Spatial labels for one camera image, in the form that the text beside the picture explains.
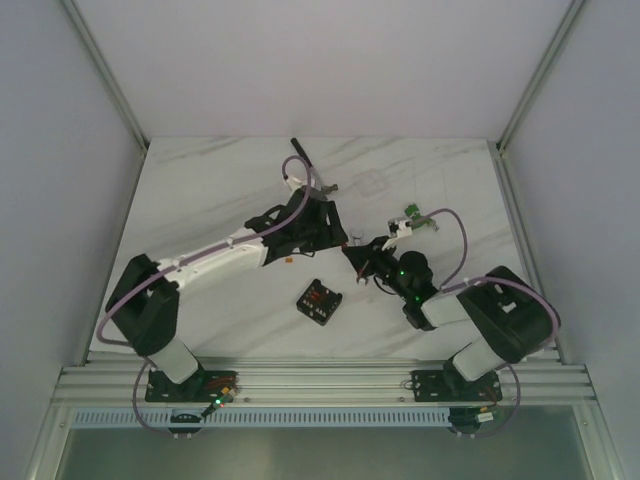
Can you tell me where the claw hammer black handle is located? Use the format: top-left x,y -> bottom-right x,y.
290,138 -> 339,195

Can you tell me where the aluminium mounting rail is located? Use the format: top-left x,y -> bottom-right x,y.
52,352 -> 596,407

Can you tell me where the aluminium frame post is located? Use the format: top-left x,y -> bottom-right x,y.
496,0 -> 590,155
60,0 -> 150,155

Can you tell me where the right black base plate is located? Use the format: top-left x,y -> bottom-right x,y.
409,370 -> 503,403

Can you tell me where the right aluminium frame post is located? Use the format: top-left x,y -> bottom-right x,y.
496,0 -> 590,155

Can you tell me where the clear plastic fuse box cover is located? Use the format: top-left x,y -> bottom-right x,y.
353,169 -> 390,197

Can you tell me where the black fuse box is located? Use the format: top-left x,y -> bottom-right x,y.
296,279 -> 343,326

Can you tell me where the silver combination wrench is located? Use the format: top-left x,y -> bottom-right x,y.
350,229 -> 364,245

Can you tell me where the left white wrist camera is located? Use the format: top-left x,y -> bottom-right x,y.
283,174 -> 308,193

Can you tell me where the grey slotted cable duct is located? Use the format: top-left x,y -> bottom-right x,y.
69,409 -> 576,430

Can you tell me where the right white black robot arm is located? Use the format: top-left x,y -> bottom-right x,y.
342,237 -> 561,401

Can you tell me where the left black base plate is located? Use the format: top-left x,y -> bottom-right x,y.
145,370 -> 237,403

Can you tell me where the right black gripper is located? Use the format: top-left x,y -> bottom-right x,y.
342,235 -> 411,302

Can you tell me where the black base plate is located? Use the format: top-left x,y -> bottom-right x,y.
409,370 -> 503,403
145,370 -> 237,403

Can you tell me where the left aluminium frame post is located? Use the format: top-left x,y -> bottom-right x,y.
60,0 -> 150,155

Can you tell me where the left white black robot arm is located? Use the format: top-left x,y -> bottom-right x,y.
96,187 -> 347,402

